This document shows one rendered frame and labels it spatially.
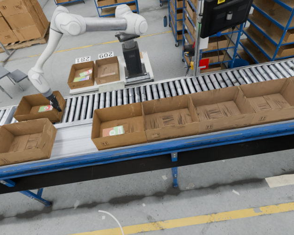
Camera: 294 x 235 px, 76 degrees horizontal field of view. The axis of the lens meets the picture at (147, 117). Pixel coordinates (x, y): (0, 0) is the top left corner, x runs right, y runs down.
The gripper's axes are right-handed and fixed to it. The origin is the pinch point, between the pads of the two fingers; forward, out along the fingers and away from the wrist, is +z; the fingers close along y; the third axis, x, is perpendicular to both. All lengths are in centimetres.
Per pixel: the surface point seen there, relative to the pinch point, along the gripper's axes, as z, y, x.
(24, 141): -3.6, -37.7, 21.4
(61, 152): -3, -54, -15
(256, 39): 32, 110, -259
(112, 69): 10, 66, -51
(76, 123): -3.6, -26.4, -23.5
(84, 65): 5, 79, -15
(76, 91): 10.5, 36.5, -8.0
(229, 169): 85, -54, -167
